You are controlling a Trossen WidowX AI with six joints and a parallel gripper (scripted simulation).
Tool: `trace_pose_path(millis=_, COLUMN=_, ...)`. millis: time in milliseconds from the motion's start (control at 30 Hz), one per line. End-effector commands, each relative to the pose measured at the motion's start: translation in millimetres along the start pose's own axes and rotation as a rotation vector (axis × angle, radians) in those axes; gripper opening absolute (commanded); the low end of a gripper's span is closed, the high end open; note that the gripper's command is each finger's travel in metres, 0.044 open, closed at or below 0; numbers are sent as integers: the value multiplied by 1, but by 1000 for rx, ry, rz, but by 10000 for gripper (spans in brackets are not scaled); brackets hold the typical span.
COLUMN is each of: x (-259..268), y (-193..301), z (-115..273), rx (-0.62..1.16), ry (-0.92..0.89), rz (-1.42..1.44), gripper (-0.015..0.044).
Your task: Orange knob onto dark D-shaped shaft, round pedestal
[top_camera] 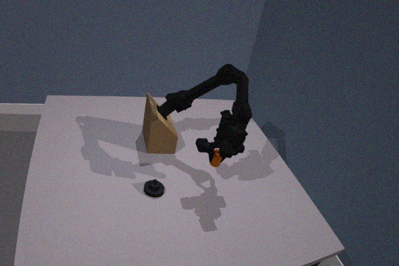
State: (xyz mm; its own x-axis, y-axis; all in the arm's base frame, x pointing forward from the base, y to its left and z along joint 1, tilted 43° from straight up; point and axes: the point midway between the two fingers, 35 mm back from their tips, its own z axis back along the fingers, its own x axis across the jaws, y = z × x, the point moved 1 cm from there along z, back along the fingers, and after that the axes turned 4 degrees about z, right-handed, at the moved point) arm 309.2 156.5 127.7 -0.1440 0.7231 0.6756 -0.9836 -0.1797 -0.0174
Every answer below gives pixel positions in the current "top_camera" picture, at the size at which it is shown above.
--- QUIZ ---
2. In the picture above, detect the orange cylinder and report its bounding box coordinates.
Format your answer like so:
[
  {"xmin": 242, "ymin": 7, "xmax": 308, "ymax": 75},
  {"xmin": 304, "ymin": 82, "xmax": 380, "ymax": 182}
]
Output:
[{"xmin": 211, "ymin": 149, "xmax": 222, "ymax": 167}]

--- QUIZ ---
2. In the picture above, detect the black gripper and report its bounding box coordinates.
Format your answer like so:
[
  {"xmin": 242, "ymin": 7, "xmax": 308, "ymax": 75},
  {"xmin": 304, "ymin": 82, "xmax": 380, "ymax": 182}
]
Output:
[{"xmin": 195, "ymin": 128, "xmax": 245, "ymax": 163}]

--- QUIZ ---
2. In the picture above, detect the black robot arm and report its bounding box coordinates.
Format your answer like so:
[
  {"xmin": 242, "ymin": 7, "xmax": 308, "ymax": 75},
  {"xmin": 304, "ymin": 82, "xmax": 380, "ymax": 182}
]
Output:
[{"xmin": 157, "ymin": 63, "xmax": 252, "ymax": 158}]

